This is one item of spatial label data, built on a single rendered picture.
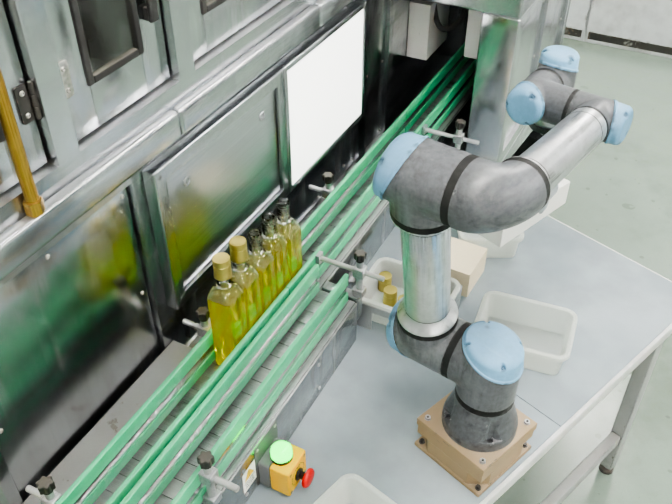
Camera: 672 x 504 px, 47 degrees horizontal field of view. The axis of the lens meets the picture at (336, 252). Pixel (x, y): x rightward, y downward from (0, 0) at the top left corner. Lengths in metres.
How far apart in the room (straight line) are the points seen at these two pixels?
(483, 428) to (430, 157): 0.60
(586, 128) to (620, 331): 0.75
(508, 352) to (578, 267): 0.75
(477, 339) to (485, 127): 1.09
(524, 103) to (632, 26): 3.71
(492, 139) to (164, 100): 1.25
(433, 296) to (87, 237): 0.61
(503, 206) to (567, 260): 1.04
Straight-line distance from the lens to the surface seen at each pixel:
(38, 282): 1.36
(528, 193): 1.18
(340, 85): 2.07
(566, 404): 1.82
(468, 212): 1.15
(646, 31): 5.19
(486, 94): 2.38
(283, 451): 1.55
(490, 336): 1.48
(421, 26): 2.51
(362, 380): 1.80
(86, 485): 1.46
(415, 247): 1.30
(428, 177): 1.17
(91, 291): 1.47
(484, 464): 1.58
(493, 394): 1.49
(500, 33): 2.30
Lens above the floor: 2.11
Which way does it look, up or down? 40 degrees down
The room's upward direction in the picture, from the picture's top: straight up
